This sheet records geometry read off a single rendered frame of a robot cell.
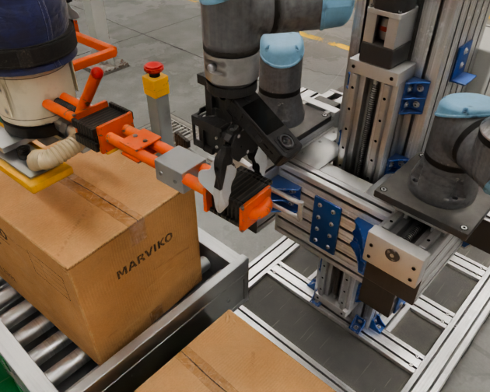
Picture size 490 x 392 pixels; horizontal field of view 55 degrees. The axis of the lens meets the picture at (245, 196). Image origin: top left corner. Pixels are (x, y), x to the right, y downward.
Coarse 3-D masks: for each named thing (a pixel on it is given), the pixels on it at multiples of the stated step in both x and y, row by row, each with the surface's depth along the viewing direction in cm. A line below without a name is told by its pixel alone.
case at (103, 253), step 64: (0, 192) 122; (64, 192) 122; (128, 192) 122; (192, 192) 127; (0, 256) 137; (64, 256) 104; (128, 256) 116; (192, 256) 140; (64, 320) 127; (128, 320) 127
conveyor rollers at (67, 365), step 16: (0, 304) 146; (176, 304) 144; (16, 320) 141; (32, 320) 140; (48, 320) 140; (16, 336) 135; (32, 336) 137; (64, 336) 135; (32, 352) 130; (48, 352) 132; (80, 352) 131; (64, 368) 127; (96, 368) 127
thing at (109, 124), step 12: (96, 108) 94; (108, 108) 96; (120, 108) 94; (72, 120) 90; (84, 120) 92; (96, 120) 92; (108, 120) 92; (120, 120) 91; (132, 120) 93; (84, 132) 90; (96, 132) 88; (108, 132) 90; (120, 132) 92; (84, 144) 92; (96, 144) 90; (108, 144) 91
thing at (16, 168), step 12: (0, 156) 103; (12, 156) 103; (24, 156) 101; (0, 168) 102; (12, 168) 101; (24, 168) 100; (60, 168) 101; (24, 180) 97; (36, 180) 97; (48, 180) 98; (36, 192) 97
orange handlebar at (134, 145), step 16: (96, 48) 126; (112, 48) 122; (80, 64) 116; (64, 96) 101; (64, 112) 96; (128, 128) 91; (144, 128) 90; (112, 144) 89; (128, 144) 86; (144, 144) 86; (160, 144) 87; (144, 160) 84; (192, 176) 79; (256, 208) 73
